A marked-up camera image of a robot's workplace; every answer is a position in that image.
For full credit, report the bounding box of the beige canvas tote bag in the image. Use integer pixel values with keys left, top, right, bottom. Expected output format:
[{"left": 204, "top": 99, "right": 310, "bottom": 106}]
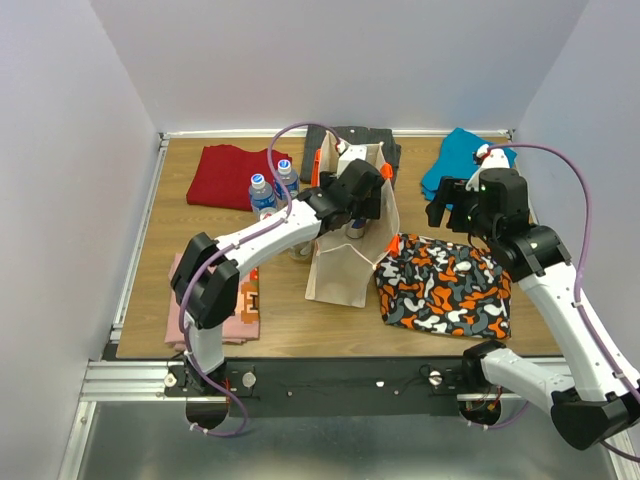
[{"left": 305, "top": 133, "right": 400, "bottom": 308}]

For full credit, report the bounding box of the blue cap bottle front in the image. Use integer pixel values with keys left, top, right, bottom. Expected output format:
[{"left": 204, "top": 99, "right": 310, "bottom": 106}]
[{"left": 274, "top": 159, "right": 299, "bottom": 204}]

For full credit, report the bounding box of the blue cap water bottle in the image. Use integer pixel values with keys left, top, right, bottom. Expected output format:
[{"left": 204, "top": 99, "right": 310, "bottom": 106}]
[{"left": 248, "top": 173, "right": 277, "bottom": 217}]

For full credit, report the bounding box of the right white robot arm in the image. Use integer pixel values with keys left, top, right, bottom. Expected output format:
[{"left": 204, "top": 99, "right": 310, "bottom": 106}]
[{"left": 426, "top": 168, "right": 639, "bottom": 450}]

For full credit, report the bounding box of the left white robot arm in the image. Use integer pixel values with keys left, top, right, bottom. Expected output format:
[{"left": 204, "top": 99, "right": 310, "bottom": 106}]
[{"left": 171, "top": 159, "right": 393, "bottom": 395}]

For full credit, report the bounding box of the folded teal shirt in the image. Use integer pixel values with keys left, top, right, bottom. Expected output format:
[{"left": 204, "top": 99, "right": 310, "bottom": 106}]
[{"left": 421, "top": 128, "right": 493, "bottom": 201}]

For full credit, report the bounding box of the orange camouflage folded garment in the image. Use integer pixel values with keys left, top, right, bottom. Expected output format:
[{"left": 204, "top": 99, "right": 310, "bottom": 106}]
[{"left": 374, "top": 233, "right": 512, "bottom": 340}]

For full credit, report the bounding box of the folded dark grey garment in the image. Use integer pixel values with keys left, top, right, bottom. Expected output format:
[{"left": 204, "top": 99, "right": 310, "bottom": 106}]
[{"left": 299, "top": 126, "right": 401, "bottom": 183}]

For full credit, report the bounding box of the folded red shirt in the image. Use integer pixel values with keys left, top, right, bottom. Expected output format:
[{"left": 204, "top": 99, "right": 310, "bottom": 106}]
[{"left": 186, "top": 145, "right": 274, "bottom": 211}]

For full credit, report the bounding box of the folded pink graphic shirt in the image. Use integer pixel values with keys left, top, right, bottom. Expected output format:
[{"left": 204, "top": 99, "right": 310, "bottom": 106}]
[{"left": 164, "top": 268, "right": 260, "bottom": 351}]

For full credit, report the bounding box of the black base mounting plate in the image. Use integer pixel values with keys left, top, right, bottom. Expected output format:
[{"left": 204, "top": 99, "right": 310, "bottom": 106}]
[{"left": 164, "top": 355, "right": 521, "bottom": 419}]

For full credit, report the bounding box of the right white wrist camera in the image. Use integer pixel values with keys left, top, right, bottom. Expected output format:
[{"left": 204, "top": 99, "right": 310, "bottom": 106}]
[{"left": 465, "top": 144, "right": 511, "bottom": 192}]

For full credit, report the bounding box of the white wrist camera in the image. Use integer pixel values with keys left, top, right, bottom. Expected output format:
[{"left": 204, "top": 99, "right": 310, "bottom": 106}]
[
  {"left": 336, "top": 145, "right": 367, "bottom": 176},
  {"left": 465, "top": 144, "right": 511, "bottom": 192}
]

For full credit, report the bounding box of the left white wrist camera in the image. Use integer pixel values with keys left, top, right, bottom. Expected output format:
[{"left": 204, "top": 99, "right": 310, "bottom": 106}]
[{"left": 336, "top": 145, "right": 367, "bottom": 176}]

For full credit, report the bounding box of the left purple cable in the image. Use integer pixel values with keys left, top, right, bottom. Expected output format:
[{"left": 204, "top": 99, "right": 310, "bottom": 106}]
[{"left": 178, "top": 121, "right": 346, "bottom": 376}]

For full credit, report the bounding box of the aluminium table frame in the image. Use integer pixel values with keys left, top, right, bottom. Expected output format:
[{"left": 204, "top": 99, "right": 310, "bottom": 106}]
[{"left": 58, "top": 132, "right": 638, "bottom": 479}]

